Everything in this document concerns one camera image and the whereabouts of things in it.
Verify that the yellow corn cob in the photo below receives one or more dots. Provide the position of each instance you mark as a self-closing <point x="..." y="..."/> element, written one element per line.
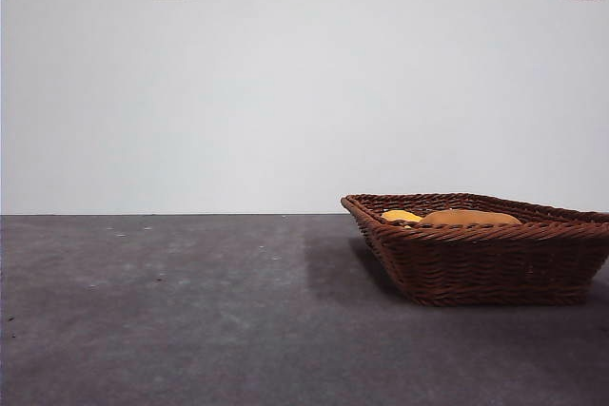
<point x="399" y="216"/>

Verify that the brown potato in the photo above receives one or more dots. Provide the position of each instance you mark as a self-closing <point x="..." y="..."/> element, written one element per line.
<point x="471" y="217"/>

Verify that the brown wicker basket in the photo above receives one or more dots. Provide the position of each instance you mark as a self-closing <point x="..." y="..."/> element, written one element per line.
<point x="490" y="263"/>

